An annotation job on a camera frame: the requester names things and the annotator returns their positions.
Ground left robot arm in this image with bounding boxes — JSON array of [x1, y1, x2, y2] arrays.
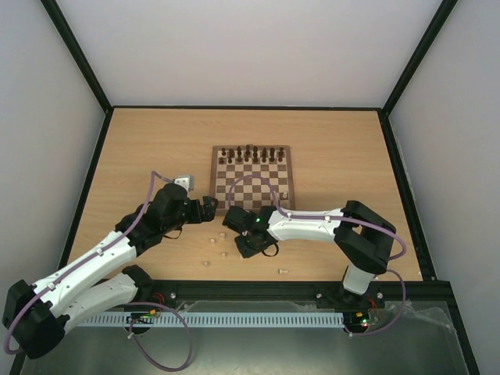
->
[[2, 181, 218, 359]]

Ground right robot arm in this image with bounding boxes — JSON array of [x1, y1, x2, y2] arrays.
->
[[223, 201, 396, 306]]

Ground dark chess pieces row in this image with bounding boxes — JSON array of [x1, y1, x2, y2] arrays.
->
[[212, 144, 291, 166]]

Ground wooden chessboard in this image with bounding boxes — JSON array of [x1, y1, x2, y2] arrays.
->
[[210, 146, 295, 216]]

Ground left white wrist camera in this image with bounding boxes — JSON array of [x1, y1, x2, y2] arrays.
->
[[173, 174, 195, 192]]

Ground light blue cable duct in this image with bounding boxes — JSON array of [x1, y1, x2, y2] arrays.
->
[[76, 310, 345, 329]]

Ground black aluminium rail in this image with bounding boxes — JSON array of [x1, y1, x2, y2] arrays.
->
[[153, 280, 457, 312]]

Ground black frame post left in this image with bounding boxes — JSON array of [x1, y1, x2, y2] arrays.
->
[[41, 0, 112, 114]]

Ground black frame post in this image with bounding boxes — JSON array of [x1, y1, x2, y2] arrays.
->
[[41, 0, 112, 114], [382, 0, 459, 116]]

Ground black frame post right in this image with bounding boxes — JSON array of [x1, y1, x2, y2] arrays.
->
[[382, 0, 459, 116]]

